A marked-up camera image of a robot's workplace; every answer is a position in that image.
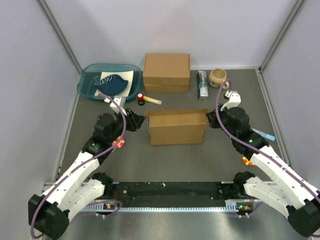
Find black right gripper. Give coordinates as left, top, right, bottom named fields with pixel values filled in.
left=206, top=104, right=237, bottom=140

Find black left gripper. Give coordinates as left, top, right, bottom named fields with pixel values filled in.
left=108, top=107, right=147, bottom=143

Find brown cardboard box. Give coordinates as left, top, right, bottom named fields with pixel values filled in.
left=145, top=108, right=208, bottom=146

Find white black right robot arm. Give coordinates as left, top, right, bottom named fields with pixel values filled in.
left=206, top=105, right=320, bottom=238

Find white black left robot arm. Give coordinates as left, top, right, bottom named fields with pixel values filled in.
left=28, top=109, right=146, bottom=240

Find blue toothpaste box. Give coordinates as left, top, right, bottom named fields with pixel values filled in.
left=196, top=70, right=209, bottom=100

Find lower folded cardboard box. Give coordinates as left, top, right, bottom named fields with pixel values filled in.
left=144, top=84, right=190, bottom=93

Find folded cardboard box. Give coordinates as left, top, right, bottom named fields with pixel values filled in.
left=143, top=53, right=190, bottom=86
left=144, top=84, right=190, bottom=93

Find upper folded cardboard box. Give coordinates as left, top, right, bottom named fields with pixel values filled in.
left=143, top=53, right=190, bottom=86

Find red black stamp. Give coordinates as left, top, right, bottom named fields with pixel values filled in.
left=137, top=93, right=145, bottom=106

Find pink flower toy left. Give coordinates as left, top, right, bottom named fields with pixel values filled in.
left=112, top=136, right=125, bottom=149

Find yellow highlighter marker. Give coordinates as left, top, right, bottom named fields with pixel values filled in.
left=143, top=96, right=162, bottom=105

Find beige ceramic mug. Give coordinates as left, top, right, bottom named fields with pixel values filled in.
left=208, top=68, right=227, bottom=88

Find dark blue shoe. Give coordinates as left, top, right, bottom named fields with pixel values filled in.
left=93, top=74, right=129, bottom=96

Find orange flower toy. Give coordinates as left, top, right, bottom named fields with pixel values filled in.
left=242, top=156, right=255, bottom=166

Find light blue marker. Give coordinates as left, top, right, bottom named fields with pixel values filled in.
left=252, top=128, right=276, bottom=142

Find teal plastic bin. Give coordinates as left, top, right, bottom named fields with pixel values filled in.
left=76, top=63, right=143, bottom=103

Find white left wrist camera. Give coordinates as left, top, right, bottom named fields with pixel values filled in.
left=104, top=95, right=127, bottom=116

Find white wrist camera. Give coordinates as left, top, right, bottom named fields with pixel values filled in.
left=220, top=90, right=241, bottom=112
left=104, top=95, right=127, bottom=116

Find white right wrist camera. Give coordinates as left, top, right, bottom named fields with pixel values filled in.
left=220, top=90, right=241, bottom=112

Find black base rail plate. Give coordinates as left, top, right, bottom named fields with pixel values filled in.
left=103, top=181, right=241, bottom=207

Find grey slotted cable duct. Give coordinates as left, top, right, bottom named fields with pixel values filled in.
left=81, top=200, right=254, bottom=214

